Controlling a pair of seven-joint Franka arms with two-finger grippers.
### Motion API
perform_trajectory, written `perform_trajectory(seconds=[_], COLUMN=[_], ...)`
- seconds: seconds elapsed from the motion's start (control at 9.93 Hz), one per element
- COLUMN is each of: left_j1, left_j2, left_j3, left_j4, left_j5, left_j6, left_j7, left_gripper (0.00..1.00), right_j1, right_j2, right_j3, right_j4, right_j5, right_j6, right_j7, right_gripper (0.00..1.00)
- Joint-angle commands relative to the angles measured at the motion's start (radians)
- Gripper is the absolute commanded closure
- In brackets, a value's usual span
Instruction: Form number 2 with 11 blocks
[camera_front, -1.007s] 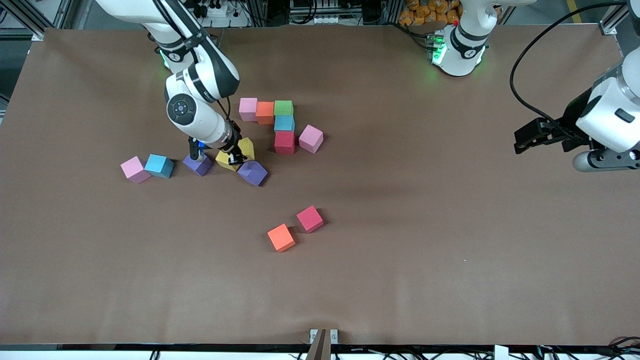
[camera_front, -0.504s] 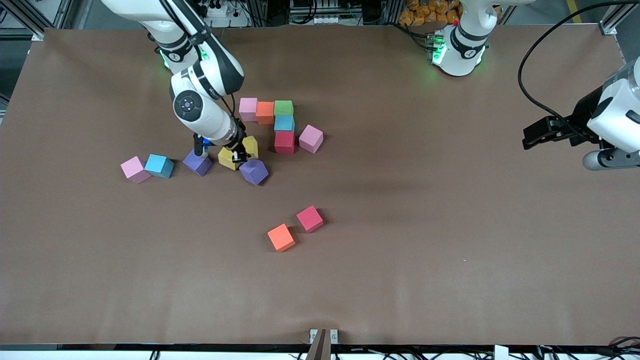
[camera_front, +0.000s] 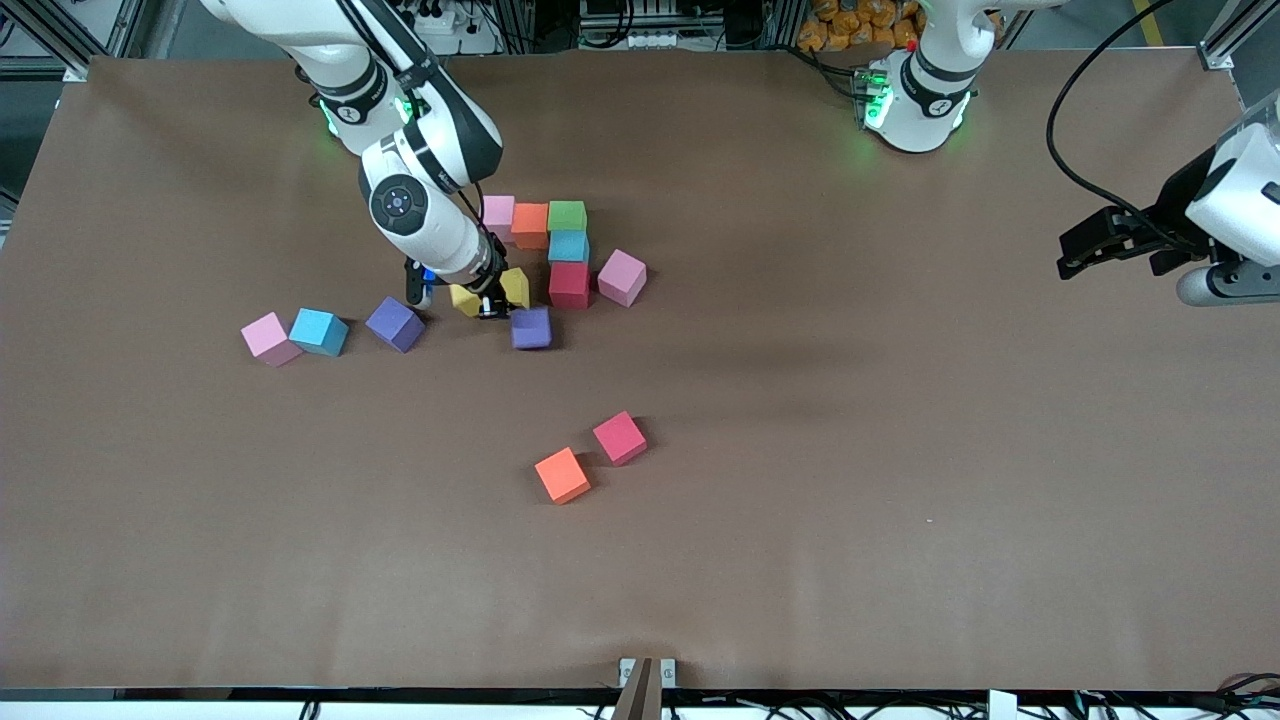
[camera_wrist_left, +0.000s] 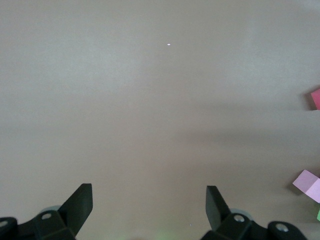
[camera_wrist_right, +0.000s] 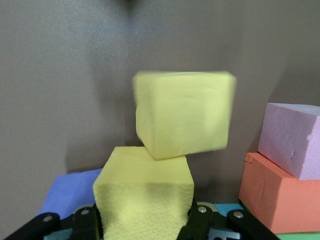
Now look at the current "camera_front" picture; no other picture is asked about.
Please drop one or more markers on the aluminium frame profile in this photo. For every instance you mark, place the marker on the aluminium frame profile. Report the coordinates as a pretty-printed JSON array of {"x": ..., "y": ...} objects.
[
  {"x": 78, "y": 72},
  {"x": 1235, "y": 28}
]

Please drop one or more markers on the orange crumpled bag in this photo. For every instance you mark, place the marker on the orange crumpled bag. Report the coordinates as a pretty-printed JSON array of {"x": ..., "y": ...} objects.
[{"x": 850, "y": 25}]

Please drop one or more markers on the yellow foam cube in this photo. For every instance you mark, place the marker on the yellow foam cube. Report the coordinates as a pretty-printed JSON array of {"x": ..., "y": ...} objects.
[
  {"x": 463, "y": 298},
  {"x": 516, "y": 286}
]

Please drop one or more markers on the white power strip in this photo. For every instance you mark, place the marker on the white power strip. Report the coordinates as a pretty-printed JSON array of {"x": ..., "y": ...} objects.
[
  {"x": 455, "y": 20},
  {"x": 640, "y": 42}
]

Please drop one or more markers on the purple foam cube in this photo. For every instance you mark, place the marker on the purple foam cube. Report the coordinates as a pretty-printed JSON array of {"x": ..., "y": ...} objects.
[
  {"x": 531, "y": 327},
  {"x": 393, "y": 322}
]

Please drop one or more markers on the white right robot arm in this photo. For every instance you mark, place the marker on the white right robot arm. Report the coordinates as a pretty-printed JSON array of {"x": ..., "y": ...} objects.
[{"x": 450, "y": 235}]

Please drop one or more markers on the table cover sheet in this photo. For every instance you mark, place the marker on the table cover sheet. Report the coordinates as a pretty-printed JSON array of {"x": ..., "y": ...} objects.
[{"x": 800, "y": 560}]

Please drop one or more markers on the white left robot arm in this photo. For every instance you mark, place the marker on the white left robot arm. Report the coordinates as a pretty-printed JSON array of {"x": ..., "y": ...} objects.
[{"x": 925, "y": 110}]

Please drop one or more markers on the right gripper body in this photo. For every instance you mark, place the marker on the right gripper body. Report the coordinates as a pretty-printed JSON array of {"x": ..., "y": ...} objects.
[{"x": 494, "y": 284}]

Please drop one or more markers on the white metal bracket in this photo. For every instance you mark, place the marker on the white metal bracket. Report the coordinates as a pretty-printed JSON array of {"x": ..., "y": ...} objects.
[{"x": 628, "y": 668}]

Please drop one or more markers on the crimson foam cube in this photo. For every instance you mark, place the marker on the crimson foam cube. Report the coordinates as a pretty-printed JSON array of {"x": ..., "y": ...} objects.
[
  {"x": 620, "y": 437},
  {"x": 569, "y": 285}
]

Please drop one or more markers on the green foam cube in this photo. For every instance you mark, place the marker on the green foam cube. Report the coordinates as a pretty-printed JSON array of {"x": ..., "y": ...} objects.
[{"x": 566, "y": 216}]

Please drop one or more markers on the white label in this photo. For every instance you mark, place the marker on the white label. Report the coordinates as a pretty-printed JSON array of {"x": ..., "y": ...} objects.
[{"x": 1002, "y": 705}]

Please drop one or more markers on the blue foam cube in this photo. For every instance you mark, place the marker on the blue foam cube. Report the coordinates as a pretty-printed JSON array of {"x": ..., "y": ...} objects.
[
  {"x": 568, "y": 246},
  {"x": 316, "y": 330}
]

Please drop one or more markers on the aluminium frame post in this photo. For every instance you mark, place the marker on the aluminium frame post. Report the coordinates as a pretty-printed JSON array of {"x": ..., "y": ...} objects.
[{"x": 640, "y": 700}]

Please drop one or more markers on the pink foam cube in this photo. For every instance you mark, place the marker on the pink foam cube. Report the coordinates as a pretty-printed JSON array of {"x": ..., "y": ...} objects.
[
  {"x": 622, "y": 277},
  {"x": 500, "y": 213},
  {"x": 268, "y": 337}
]

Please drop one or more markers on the orange foam cube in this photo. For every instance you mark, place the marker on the orange foam cube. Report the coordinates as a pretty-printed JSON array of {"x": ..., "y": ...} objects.
[
  {"x": 561, "y": 474},
  {"x": 530, "y": 225}
]

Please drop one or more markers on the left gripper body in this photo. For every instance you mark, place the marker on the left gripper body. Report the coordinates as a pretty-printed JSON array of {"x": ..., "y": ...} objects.
[{"x": 1176, "y": 206}]

